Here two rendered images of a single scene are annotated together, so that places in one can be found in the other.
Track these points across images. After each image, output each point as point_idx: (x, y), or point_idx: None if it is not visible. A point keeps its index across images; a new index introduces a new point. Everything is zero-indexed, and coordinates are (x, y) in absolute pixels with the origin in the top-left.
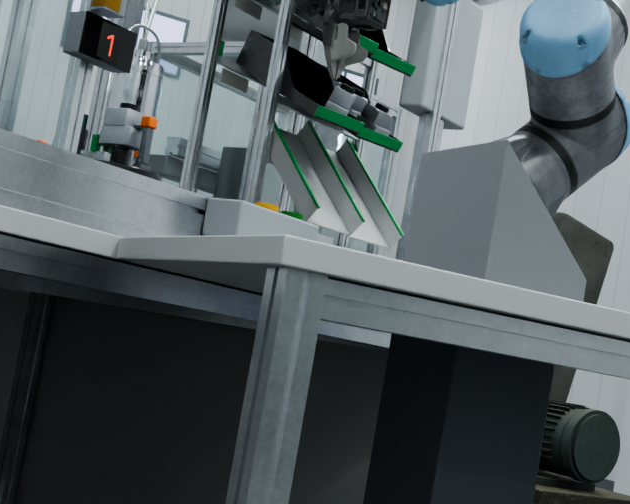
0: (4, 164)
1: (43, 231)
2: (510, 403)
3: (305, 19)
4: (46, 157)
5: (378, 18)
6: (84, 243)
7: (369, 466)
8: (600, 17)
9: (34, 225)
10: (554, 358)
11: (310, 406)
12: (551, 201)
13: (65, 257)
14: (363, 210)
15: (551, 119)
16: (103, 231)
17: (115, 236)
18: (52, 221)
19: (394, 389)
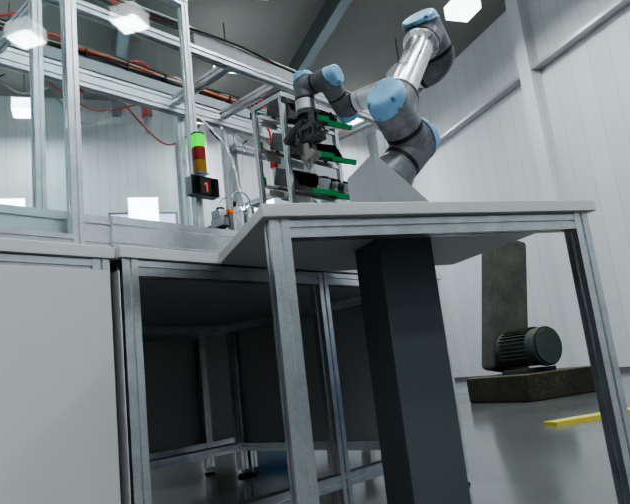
0: (158, 235)
1: (180, 256)
2: (415, 271)
3: (296, 153)
4: (177, 229)
5: (320, 135)
6: (202, 259)
7: (364, 324)
8: (398, 86)
9: (175, 254)
10: (412, 231)
11: (364, 339)
12: (406, 175)
13: (195, 267)
14: None
15: (395, 140)
16: None
17: (216, 253)
18: (183, 251)
19: (363, 284)
